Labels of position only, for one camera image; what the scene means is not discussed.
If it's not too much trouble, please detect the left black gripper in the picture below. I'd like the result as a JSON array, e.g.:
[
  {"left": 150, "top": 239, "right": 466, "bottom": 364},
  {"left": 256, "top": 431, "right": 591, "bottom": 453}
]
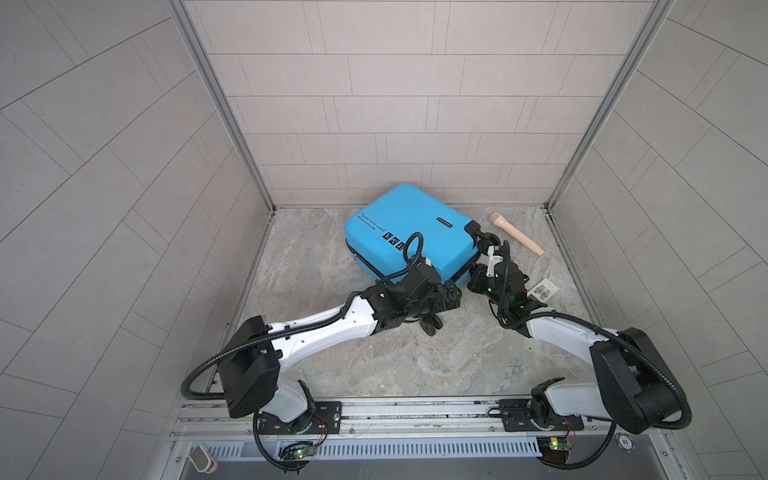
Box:
[{"left": 399, "top": 279, "right": 464, "bottom": 318}]

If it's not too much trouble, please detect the blue hard-shell suitcase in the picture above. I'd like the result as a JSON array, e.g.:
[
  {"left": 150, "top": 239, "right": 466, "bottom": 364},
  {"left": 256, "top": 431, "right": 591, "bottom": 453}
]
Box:
[{"left": 344, "top": 184, "right": 501, "bottom": 289}]

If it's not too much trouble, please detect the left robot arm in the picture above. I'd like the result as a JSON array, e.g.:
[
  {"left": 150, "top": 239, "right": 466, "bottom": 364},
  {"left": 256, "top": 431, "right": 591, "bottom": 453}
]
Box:
[{"left": 180, "top": 262, "right": 462, "bottom": 430}]

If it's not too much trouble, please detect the small white remote control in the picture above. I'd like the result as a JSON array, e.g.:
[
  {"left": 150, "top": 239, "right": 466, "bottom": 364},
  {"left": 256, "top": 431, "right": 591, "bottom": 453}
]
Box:
[{"left": 528, "top": 278, "right": 560, "bottom": 303}]

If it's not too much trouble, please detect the white ventilation grille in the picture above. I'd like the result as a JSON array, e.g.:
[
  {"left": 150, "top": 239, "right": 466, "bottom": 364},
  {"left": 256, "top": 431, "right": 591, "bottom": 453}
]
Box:
[{"left": 202, "top": 437, "right": 542, "bottom": 461}]

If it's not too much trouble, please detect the round blue white sticker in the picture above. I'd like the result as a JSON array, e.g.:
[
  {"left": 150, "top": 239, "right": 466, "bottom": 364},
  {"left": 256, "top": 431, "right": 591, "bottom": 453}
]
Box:
[{"left": 615, "top": 432, "right": 635, "bottom": 453}]

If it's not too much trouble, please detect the small white pink object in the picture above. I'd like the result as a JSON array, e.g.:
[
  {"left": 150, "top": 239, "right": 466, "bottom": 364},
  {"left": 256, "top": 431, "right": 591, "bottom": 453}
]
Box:
[{"left": 188, "top": 444, "right": 218, "bottom": 474}]

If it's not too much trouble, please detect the beige wooden handle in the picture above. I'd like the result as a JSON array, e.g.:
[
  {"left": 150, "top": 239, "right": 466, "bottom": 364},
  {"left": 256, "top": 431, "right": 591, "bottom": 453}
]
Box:
[{"left": 489, "top": 212, "right": 544, "bottom": 257}]

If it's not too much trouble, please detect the aluminium mounting rail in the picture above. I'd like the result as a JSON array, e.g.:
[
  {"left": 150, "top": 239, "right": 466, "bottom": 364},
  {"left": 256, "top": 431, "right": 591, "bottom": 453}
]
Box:
[{"left": 170, "top": 392, "right": 670, "bottom": 444}]

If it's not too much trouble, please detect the right circuit board with wires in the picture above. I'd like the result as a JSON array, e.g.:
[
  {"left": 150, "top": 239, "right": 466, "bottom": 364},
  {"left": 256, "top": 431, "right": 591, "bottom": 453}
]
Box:
[{"left": 536, "top": 437, "right": 573, "bottom": 469}]

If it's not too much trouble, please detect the circuit board with wires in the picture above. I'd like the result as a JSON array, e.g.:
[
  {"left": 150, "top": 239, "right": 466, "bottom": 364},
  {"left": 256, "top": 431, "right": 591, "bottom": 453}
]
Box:
[
  {"left": 279, "top": 441, "right": 318, "bottom": 462},
  {"left": 536, "top": 437, "right": 573, "bottom": 469}
]

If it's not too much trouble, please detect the left circuit board with wires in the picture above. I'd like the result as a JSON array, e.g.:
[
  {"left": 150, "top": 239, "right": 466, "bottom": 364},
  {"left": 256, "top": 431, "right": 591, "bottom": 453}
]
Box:
[{"left": 279, "top": 441, "right": 318, "bottom": 462}]

